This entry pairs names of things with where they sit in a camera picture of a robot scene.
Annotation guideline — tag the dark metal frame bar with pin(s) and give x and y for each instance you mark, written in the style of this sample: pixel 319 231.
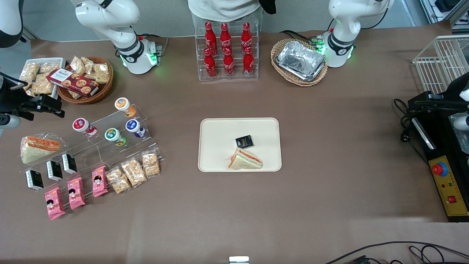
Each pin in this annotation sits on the dark metal frame bar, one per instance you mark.
pixel 31 35

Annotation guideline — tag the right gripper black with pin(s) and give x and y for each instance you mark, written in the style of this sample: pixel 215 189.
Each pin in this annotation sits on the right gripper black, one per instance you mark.
pixel 15 98

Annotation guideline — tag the red cola bottle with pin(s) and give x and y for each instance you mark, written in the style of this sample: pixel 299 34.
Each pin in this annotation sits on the red cola bottle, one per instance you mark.
pixel 210 38
pixel 225 38
pixel 229 66
pixel 248 64
pixel 246 36
pixel 210 66

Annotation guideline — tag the small white metal object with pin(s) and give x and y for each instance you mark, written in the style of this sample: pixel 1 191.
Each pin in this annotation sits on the small white metal object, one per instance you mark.
pixel 239 260

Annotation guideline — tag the red emergency stop button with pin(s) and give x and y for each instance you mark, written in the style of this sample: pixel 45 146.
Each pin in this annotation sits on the red emergency stop button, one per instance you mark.
pixel 439 169

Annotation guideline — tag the clear wrapped cracker pack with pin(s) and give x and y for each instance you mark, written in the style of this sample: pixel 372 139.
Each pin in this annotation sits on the clear wrapped cracker pack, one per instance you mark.
pixel 134 172
pixel 151 165
pixel 118 180

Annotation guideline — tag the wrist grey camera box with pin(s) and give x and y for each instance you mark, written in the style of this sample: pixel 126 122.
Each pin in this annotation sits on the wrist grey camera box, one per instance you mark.
pixel 9 121
pixel 460 122

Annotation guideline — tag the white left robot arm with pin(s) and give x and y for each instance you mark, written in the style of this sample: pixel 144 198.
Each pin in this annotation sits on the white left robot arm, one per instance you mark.
pixel 344 14

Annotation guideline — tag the black white snack packet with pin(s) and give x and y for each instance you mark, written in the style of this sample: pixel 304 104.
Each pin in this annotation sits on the black white snack packet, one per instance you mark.
pixel 34 179
pixel 54 171
pixel 244 142
pixel 69 163

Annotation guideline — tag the green gum bottle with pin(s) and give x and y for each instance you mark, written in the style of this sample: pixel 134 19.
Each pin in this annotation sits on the green gum bottle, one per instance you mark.
pixel 113 135

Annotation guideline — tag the clear acrylic bottle rack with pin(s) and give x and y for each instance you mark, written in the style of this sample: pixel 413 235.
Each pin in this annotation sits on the clear acrylic bottle rack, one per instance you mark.
pixel 236 75

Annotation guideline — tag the black garment piece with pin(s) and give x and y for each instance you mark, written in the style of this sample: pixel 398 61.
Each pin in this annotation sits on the black garment piece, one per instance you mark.
pixel 268 5

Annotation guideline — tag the blue gum bottle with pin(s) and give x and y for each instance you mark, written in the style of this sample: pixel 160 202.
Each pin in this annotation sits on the blue gum bottle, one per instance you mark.
pixel 132 125

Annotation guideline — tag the red gum bottle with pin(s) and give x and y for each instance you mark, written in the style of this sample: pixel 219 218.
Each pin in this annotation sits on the red gum bottle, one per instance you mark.
pixel 80 125

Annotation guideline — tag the small clear acrylic riser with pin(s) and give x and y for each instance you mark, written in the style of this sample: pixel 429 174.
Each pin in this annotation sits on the small clear acrylic riser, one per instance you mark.
pixel 106 121

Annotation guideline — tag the dark brown wicker basket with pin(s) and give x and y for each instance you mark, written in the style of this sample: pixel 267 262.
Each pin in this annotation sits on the dark brown wicker basket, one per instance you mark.
pixel 104 90

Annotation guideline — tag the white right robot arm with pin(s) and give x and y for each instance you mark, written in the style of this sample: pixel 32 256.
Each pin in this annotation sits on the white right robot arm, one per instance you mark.
pixel 110 14

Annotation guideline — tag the large clear acrylic riser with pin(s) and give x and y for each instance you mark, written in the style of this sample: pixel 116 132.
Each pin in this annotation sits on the large clear acrylic riser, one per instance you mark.
pixel 91 154

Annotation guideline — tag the black yellow control box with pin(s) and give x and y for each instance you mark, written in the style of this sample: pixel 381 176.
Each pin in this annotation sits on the black yellow control box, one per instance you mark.
pixel 449 190

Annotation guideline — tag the pink snack packet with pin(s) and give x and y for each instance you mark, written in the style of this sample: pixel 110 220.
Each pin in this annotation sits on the pink snack packet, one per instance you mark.
pixel 54 203
pixel 99 181
pixel 76 193

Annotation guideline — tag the left wrist grey camera box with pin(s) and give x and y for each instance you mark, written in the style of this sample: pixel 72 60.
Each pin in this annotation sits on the left wrist grey camera box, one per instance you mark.
pixel 460 122

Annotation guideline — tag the orange gum bottle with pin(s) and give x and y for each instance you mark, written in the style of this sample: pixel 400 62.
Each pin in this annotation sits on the orange gum bottle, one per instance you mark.
pixel 122 104

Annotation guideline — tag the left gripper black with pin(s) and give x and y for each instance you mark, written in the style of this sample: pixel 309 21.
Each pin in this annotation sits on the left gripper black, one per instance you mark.
pixel 455 91

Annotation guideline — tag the clear bag brown snack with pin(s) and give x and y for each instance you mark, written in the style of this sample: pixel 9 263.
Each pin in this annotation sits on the clear bag brown snack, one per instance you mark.
pixel 29 71
pixel 102 73
pixel 77 65
pixel 49 68
pixel 30 91
pixel 42 86
pixel 88 64

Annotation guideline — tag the silver foil tray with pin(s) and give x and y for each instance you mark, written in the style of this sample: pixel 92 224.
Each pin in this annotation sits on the silver foil tray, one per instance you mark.
pixel 300 60

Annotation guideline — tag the red cookie box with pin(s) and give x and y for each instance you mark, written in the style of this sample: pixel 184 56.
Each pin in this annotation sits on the red cookie box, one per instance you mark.
pixel 73 82

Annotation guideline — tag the aluminium frame rack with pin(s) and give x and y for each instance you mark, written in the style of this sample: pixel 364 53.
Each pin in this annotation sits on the aluminium frame rack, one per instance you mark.
pixel 445 11

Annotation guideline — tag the cream plastic tray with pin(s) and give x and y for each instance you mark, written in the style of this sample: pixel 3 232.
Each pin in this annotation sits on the cream plastic tray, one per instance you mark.
pixel 220 143

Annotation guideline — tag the person in white shirt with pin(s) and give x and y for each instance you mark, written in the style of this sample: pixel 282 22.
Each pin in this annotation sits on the person in white shirt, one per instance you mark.
pixel 223 9

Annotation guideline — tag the right wrist grey camera box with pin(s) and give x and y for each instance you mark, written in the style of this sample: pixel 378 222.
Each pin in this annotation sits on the right wrist grey camera box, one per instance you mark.
pixel 9 121

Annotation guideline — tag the wrapped triangle sandwich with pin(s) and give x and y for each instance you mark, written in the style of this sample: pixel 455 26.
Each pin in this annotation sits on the wrapped triangle sandwich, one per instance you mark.
pixel 38 150
pixel 244 161

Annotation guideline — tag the white rectangular snack tray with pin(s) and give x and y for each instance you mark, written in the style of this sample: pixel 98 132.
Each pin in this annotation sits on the white rectangular snack tray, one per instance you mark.
pixel 44 59

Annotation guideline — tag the light wicker basket scalloped rim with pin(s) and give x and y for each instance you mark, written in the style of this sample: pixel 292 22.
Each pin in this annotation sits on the light wicker basket scalloped rim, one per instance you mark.
pixel 280 46

